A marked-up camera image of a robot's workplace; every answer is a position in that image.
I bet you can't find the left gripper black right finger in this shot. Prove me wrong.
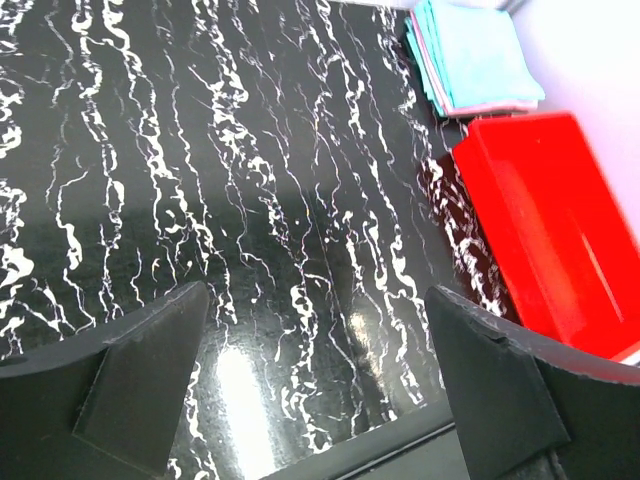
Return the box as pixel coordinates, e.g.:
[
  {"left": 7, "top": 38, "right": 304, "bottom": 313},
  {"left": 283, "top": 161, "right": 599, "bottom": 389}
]
[{"left": 425, "top": 287, "right": 639, "bottom": 479}]

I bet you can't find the folded light blue t shirt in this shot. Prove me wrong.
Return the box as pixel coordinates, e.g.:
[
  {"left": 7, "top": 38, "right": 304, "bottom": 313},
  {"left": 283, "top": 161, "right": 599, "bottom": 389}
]
[{"left": 405, "top": 1, "right": 545, "bottom": 107}]

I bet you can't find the red plastic bin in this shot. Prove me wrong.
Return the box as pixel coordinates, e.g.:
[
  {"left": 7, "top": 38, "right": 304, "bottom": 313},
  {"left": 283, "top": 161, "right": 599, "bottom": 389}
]
[{"left": 453, "top": 112, "right": 639, "bottom": 365}]

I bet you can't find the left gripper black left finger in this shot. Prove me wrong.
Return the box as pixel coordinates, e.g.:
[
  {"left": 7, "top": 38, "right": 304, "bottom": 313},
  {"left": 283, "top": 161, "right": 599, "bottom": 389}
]
[{"left": 1, "top": 282, "right": 209, "bottom": 479}]

